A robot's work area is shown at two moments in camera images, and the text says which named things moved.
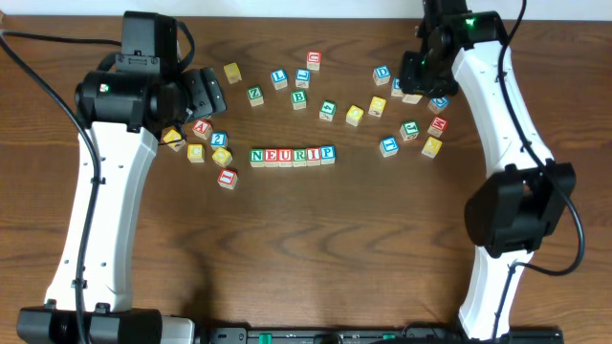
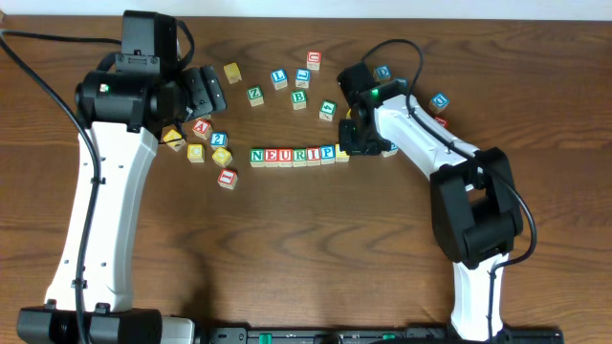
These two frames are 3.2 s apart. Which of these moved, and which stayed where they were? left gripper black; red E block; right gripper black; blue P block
Moved: right gripper black
Stayed: left gripper black; blue P block; red E block
